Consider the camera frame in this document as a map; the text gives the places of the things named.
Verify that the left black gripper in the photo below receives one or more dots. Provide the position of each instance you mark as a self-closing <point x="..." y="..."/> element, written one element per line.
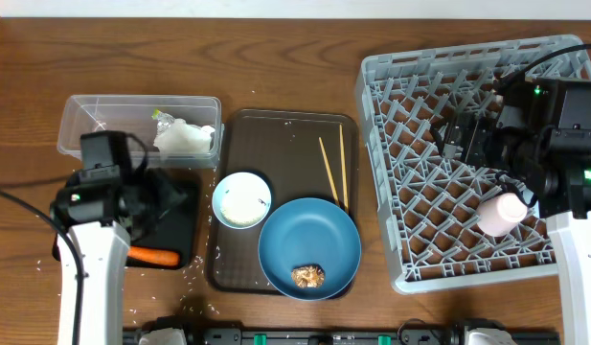
<point x="173" y="189"/>

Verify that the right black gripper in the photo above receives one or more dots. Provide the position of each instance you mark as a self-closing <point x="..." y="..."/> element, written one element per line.
<point x="483" y="126"/>

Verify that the white green wrapper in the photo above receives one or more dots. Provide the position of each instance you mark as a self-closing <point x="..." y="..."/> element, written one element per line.
<point x="176" y="136"/>

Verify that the orange carrot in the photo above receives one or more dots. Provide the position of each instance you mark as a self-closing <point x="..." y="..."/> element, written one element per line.
<point x="154" y="256"/>

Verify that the small light-blue rice bowl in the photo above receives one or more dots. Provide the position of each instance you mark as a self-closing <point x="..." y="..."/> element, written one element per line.
<point x="241" y="200"/>

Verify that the pink cup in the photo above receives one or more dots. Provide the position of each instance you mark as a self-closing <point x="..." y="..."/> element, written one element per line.
<point x="499" y="215"/>

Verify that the large blue plate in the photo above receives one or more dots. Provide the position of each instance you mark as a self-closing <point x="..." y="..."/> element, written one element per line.
<point x="304" y="232"/>

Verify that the brown food scrap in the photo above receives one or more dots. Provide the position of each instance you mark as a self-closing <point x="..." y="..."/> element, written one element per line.
<point x="308" y="276"/>

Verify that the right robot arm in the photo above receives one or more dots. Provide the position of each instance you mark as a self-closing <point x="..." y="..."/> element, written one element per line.
<point x="542" y="138"/>

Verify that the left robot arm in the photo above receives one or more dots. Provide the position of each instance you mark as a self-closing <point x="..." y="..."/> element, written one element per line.
<point x="93" y="256"/>

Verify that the grey dishwasher rack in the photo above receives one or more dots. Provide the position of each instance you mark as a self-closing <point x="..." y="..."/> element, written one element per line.
<point x="426" y="204"/>

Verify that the black tray bin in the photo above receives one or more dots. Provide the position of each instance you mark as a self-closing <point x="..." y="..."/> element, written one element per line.
<point x="180" y="230"/>

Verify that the right wooden chopstick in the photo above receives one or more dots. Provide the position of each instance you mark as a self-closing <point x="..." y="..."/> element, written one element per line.
<point x="343" y="170"/>

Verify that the wooden chopstick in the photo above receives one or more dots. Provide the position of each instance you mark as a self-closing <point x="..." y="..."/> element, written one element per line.
<point x="343" y="170"/>
<point x="329" y="172"/>

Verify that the clear plastic bin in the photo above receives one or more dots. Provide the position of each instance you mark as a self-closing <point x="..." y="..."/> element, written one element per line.
<point x="134" y="114"/>

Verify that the left wooden chopstick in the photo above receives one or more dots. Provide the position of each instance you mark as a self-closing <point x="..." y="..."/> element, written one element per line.
<point x="329" y="172"/>

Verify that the brown serving tray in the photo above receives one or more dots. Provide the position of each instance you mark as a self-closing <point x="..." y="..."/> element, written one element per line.
<point x="283" y="149"/>

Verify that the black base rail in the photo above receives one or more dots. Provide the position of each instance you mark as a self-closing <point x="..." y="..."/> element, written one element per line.
<point x="413" y="331"/>

